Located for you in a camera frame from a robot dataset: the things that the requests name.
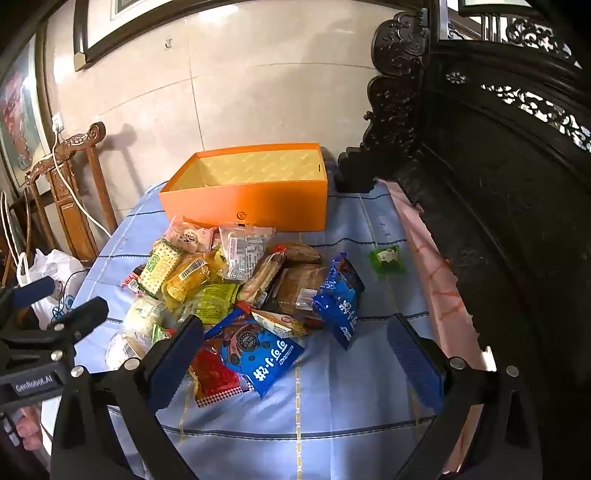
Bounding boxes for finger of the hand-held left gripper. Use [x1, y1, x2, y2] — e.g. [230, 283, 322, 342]
[0, 276, 56, 319]
[28, 296, 110, 352]

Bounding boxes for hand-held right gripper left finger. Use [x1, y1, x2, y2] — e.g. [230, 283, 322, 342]
[50, 315, 206, 480]

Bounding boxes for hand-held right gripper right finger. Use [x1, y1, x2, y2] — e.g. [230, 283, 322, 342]
[387, 313, 543, 480]

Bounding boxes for red snack packet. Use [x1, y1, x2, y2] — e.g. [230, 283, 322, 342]
[188, 346, 252, 409]

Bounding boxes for large blue cookie packet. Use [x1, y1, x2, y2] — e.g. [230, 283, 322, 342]
[203, 307, 305, 398]

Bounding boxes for small green snack packet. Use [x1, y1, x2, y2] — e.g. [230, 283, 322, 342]
[368, 244, 407, 278]

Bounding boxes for orange cardboard box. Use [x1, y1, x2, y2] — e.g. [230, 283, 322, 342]
[159, 143, 328, 232]

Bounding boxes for person's left hand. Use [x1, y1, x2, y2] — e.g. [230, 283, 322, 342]
[15, 404, 44, 454]

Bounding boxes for white plastic bag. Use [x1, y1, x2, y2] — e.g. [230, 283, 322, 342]
[16, 249, 88, 330]

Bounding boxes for clear bun packet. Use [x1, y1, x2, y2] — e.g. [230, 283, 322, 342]
[105, 330, 153, 372]

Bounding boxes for white round bun packet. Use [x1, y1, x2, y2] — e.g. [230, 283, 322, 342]
[122, 295, 169, 344]

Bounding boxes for yellow-green snack packet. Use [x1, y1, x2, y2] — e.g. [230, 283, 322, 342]
[178, 282, 241, 326]

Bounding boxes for green and white cracker packet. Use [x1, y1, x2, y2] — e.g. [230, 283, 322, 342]
[137, 239, 192, 297]

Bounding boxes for pink cloth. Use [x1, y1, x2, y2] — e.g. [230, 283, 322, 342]
[383, 180, 497, 480]

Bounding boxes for yellow packet with barcode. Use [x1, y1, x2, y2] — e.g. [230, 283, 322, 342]
[163, 253, 218, 303]

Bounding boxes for blue checked tablecloth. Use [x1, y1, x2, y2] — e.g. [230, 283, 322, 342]
[41, 182, 444, 480]

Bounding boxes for small blue snack packet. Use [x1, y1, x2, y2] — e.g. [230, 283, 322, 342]
[312, 253, 365, 350]

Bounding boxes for carved wooden chair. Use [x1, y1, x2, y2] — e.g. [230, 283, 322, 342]
[25, 121, 118, 264]

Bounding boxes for orange and white packet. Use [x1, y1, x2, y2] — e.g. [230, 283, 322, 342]
[249, 308, 310, 337]

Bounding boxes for long sandwich cracker packet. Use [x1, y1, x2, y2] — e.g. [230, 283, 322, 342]
[236, 249, 287, 308]

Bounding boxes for pink and white packet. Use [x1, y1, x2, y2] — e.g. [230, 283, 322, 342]
[165, 217, 220, 254]

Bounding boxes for clear packet with white label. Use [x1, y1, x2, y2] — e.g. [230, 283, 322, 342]
[217, 223, 276, 283]

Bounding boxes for brown bread packet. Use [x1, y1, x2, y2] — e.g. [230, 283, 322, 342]
[272, 265, 333, 329]

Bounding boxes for brown bread roll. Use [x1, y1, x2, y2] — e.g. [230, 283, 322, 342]
[277, 244, 323, 266]

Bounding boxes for dark carved wooden furniture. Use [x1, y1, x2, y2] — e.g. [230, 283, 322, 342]
[337, 0, 591, 480]

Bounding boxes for white power cable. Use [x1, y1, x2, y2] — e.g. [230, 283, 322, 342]
[51, 124, 112, 236]

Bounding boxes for wall poster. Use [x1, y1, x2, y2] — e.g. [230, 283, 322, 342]
[0, 37, 51, 185]

